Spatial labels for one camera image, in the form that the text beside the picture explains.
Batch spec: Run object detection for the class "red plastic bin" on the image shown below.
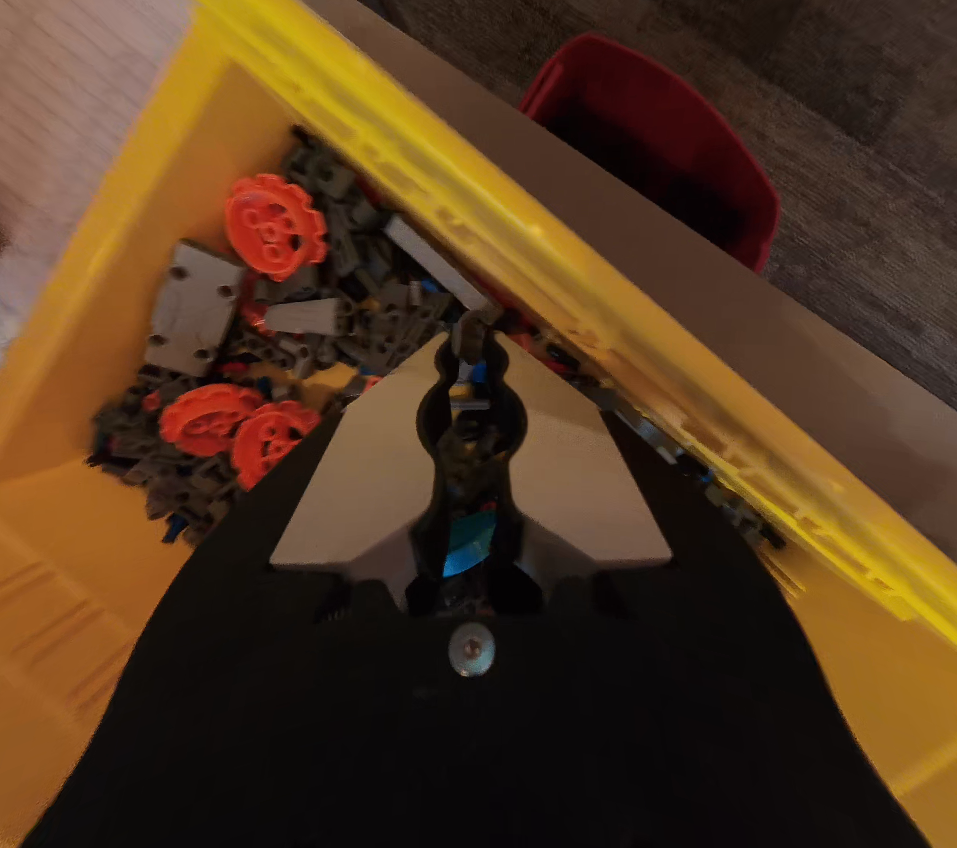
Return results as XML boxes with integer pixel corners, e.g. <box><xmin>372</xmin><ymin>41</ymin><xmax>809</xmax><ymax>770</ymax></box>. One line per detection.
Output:
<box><xmin>519</xmin><ymin>33</ymin><xmax>781</xmax><ymax>274</ymax></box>

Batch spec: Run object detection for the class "small grey connector piece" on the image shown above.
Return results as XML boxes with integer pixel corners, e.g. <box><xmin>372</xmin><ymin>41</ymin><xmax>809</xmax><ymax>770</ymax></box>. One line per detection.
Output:
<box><xmin>449</xmin><ymin>306</ymin><xmax>505</xmax><ymax>365</ymax></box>

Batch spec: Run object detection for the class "pile of brick parts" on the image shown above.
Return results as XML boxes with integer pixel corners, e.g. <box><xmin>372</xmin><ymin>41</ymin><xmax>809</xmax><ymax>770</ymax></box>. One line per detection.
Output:
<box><xmin>86</xmin><ymin>127</ymin><xmax>786</xmax><ymax>550</ymax></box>

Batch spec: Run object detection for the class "grey desk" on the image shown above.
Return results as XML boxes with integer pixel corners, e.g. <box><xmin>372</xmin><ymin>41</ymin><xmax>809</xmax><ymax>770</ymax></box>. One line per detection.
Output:
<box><xmin>172</xmin><ymin>0</ymin><xmax>957</xmax><ymax>550</ymax></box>

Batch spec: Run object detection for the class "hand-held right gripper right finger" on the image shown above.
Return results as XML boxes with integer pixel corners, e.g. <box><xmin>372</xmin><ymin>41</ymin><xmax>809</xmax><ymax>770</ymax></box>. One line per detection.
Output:
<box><xmin>486</xmin><ymin>332</ymin><xmax>672</xmax><ymax>613</ymax></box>

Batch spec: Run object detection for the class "teal curved beam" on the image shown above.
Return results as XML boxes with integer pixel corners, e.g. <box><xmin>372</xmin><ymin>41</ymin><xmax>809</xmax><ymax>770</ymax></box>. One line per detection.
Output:
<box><xmin>441</xmin><ymin>508</ymin><xmax>498</xmax><ymax>578</ymax></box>

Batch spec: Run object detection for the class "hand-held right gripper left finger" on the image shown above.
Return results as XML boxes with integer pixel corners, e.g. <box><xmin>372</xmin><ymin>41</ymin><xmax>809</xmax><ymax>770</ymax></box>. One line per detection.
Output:
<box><xmin>271</xmin><ymin>332</ymin><xmax>453</xmax><ymax>613</ymax></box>

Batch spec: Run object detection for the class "yellow plastic bin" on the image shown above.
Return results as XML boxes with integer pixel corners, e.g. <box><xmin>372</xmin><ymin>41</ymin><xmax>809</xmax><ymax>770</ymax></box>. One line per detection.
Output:
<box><xmin>0</xmin><ymin>0</ymin><xmax>957</xmax><ymax>848</ymax></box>

